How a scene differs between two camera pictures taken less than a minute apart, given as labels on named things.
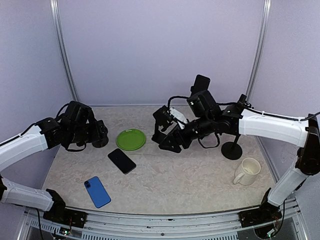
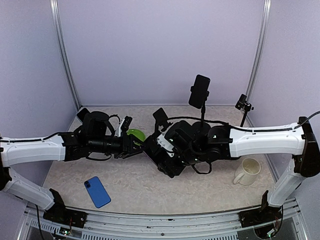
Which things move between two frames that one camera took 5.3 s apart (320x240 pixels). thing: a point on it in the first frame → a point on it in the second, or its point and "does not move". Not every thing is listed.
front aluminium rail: (104, 225) does not move
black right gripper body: (187, 140) → (168, 166)
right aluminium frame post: (260, 48) does not move
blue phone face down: (97, 192) does not move
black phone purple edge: (121, 161) → (152, 148)
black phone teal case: (201, 83) does not move
